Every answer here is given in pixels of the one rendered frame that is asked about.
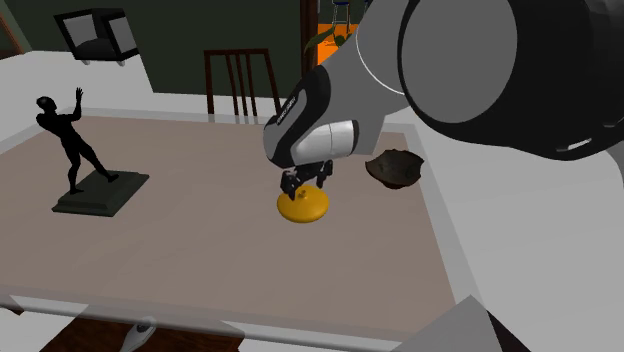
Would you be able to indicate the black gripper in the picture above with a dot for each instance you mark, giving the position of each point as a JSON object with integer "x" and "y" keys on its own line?
{"x": 306, "y": 174}

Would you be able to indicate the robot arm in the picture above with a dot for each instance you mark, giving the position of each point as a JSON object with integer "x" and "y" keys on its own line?
{"x": 438, "y": 58}

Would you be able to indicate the yellow round lid with knob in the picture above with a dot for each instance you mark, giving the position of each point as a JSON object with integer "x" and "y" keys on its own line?
{"x": 302, "y": 208}

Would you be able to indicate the dark brown rough bowl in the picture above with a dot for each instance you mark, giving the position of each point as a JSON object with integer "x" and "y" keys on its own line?
{"x": 394, "y": 168}

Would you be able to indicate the dark wooden slatted chair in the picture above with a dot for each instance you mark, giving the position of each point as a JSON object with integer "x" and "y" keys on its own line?
{"x": 210, "y": 83}

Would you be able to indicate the table with pale rim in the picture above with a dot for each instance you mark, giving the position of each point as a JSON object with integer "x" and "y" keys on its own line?
{"x": 195, "y": 253}

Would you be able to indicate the green potted plant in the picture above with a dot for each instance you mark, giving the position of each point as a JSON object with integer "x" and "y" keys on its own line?
{"x": 337, "y": 40}

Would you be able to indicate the metal stool with blue seat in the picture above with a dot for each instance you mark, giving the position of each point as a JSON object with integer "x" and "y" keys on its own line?
{"x": 340, "y": 6}

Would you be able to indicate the black human figure statue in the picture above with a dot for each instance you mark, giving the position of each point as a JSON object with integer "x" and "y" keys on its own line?
{"x": 73, "y": 141}

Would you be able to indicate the black and grey armchair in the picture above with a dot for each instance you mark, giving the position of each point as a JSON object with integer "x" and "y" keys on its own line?
{"x": 97, "y": 46}

